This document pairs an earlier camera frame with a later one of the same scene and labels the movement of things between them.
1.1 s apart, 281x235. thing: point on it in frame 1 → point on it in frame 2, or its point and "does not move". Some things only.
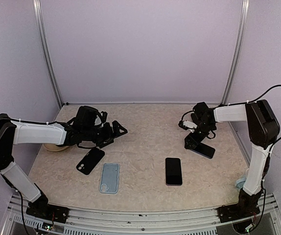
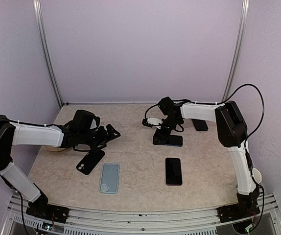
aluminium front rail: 98,221 does not move
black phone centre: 173,172 does not move
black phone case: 90,161 does not move
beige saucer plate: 52,147 does not move
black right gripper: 191,139 → 156,135
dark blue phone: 204,150 → 176,140
